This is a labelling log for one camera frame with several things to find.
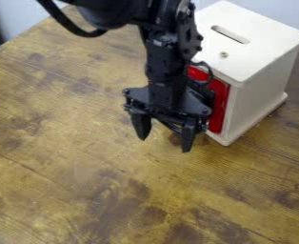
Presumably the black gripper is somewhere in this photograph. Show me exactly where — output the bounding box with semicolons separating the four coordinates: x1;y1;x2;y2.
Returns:
123;39;211;153

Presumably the red drawer front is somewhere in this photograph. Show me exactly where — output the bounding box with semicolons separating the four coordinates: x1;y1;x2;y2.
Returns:
188;65;231;133

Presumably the black drawer handle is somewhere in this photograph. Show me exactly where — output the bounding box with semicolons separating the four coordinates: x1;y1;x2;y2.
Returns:
187;61;218;112

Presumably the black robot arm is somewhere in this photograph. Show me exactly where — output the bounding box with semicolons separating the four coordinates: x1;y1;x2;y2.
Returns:
36;0;215;153

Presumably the white wooden box cabinet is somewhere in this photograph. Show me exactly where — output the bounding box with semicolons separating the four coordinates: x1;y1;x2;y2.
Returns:
195;1;299;146

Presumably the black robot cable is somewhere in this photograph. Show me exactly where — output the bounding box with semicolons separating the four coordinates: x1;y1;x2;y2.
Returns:
36;0;111;38

